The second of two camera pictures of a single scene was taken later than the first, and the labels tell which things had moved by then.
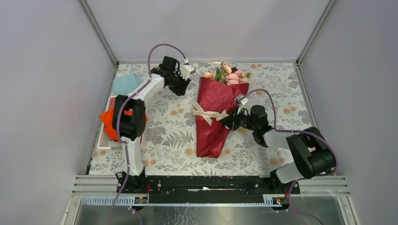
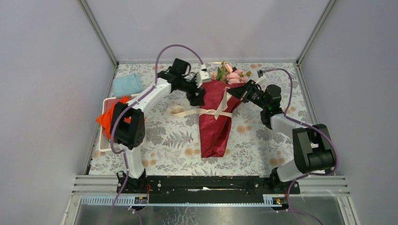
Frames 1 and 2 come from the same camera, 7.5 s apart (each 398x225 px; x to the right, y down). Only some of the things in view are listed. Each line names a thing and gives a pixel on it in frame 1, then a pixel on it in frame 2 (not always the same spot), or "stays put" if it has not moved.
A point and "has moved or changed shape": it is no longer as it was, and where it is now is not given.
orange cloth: (107, 117) stays put
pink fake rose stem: (227, 69) stays put
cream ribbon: (197, 110) has moved or changed shape
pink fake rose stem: (240, 74) stays put
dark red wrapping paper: (215, 96) has moved or changed shape
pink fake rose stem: (232, 76) stays put
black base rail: (207, 189) stays put
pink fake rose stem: (234, 82) stays put
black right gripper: (232, 120) to (243, 92)
